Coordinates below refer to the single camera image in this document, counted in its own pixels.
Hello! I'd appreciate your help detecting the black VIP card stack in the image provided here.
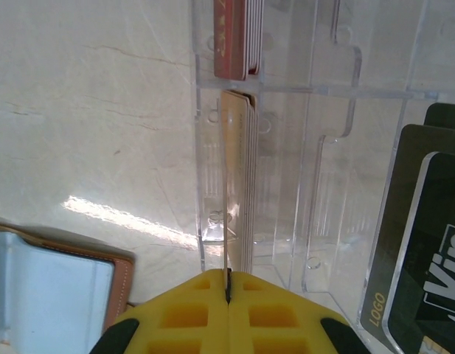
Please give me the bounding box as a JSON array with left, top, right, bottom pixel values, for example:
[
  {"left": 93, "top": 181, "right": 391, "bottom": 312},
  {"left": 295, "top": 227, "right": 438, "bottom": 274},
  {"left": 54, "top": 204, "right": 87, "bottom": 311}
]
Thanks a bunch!
[{"left": 355, "top": 103, "right": 455, "bottom": 354}]

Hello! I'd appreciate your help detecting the brown leather card holder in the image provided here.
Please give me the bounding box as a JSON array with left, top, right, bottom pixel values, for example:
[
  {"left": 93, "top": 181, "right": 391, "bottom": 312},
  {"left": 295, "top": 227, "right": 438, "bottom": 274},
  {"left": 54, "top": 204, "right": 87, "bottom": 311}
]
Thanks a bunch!
[{"left": 0, "top": 216, "right": 136, "bottom": 354}]

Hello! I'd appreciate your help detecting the red card stack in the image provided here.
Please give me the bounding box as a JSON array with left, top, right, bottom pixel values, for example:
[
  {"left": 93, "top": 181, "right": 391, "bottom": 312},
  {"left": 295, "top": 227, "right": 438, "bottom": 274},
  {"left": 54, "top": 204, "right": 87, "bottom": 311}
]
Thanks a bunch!
[{"left": 213, "top": 0, "right": 265, "bottom": 80}]

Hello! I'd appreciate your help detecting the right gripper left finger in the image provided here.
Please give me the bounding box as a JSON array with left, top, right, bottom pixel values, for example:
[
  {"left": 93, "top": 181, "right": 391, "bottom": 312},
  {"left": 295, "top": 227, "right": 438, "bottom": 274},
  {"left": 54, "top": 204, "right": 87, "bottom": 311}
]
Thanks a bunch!
[{"left": 90, "top": 268, "right": 231, "bottom": 354}]

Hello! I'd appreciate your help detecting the clear acrylic card organizer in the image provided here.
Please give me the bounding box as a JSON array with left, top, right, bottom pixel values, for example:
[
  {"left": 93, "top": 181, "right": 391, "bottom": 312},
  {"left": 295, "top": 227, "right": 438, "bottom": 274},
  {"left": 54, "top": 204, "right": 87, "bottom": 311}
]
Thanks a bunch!
[{"left": 192, "top": 0, "right": 455, "bottom": 354}]

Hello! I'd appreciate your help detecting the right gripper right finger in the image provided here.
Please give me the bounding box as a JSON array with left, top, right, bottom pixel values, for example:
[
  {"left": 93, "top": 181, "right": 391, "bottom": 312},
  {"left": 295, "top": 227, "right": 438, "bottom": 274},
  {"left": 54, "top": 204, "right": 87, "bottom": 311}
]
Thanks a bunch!
[{"left": 227, "top": 271, "right": 365, "bottom": 354}]

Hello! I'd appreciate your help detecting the gold card stack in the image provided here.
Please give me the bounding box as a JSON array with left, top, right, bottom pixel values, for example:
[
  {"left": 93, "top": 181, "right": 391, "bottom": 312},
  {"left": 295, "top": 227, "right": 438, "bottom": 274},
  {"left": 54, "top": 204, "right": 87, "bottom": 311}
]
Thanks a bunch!
[{"left": 226, "top": 91, "right": 258, "bottom": 274}]

